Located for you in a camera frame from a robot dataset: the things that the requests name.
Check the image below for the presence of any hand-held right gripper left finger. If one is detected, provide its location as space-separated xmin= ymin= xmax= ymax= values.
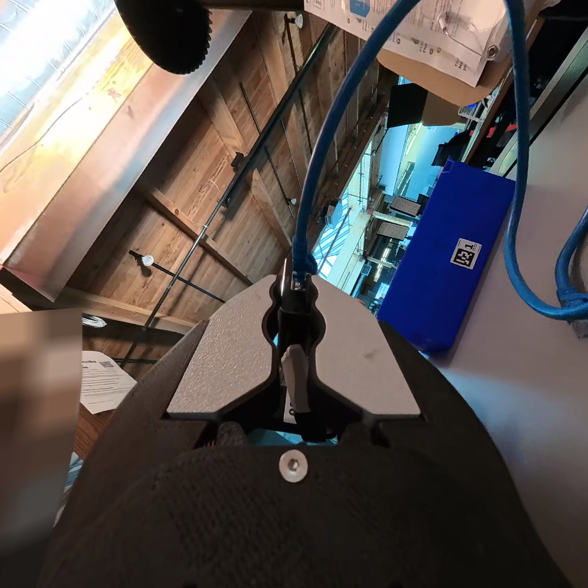
xmin=165 ymin=275 xmax=282 ymax=421

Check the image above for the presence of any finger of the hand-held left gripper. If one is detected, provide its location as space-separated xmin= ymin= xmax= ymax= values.
xmin=281 ymin=345 xmax=312 ymax=414

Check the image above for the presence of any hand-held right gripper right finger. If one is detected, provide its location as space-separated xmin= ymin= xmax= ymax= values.
xmin=309 ymin=276 xmax=422 ymax=421

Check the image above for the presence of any black network adapter box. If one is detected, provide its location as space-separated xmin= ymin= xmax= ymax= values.
xmin=278 ymin=257 xmax=318 ymax=345

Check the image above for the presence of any blue plastic bin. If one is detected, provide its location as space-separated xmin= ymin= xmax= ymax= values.
xmin=377 ymin=156 xmax=516 ymax=353

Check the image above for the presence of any blue ethernet cable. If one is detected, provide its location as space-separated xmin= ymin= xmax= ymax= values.
xmin=292 ymin=0 xmax=588 ymax=338

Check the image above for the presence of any grey desk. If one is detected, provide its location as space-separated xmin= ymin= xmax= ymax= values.
xmin=416 ymin=110 xmax=588 ymax=588

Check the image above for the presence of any printed paper sheet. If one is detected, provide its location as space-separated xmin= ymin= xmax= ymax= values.
xmin=80 ymin=350 xmax=138 ymax=414

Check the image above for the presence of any instruction sheet on stand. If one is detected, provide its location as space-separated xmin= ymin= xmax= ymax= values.
xmin=303 ymin=0 xmax=559 ymax=127

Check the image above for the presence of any black round toothed object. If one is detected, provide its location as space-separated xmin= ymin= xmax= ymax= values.
xmin=112 ymin=0 xmax=304 ymax=75

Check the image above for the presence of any printed instruction sheet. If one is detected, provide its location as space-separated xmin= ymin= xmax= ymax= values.
xmin=303 ymin=0 xmax=511 ymax=88

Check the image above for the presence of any black ceiling light rail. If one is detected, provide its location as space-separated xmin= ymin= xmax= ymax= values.
xmin=124 ymin=23 xmax=336 ymax=368

